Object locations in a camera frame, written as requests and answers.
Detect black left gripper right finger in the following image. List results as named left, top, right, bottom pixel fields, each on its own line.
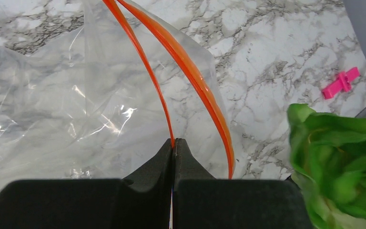
left=172, top=138, right=313, bottom=229

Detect green toy lettuce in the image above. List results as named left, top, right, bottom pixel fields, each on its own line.
left=287, top=104, right=366, bottom=229

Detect pink plastic clip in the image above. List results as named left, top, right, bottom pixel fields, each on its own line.
left=321, top=67, right=360, bottom=100

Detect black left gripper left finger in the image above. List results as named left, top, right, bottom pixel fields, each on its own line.
left=0, top=140, right=173, bottom=229

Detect clear zip bag orange zipper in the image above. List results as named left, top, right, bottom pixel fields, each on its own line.
left=0, top=0, right=229, bottom=191

